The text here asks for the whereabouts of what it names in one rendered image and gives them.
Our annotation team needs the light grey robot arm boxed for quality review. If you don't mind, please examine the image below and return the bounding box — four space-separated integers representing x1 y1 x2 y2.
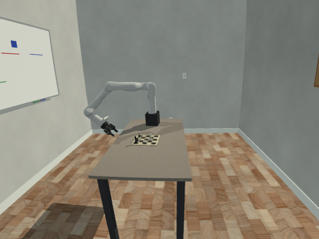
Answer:
84 82 157 127

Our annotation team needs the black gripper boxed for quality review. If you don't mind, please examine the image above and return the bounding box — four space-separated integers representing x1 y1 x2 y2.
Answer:
101 121 118 137

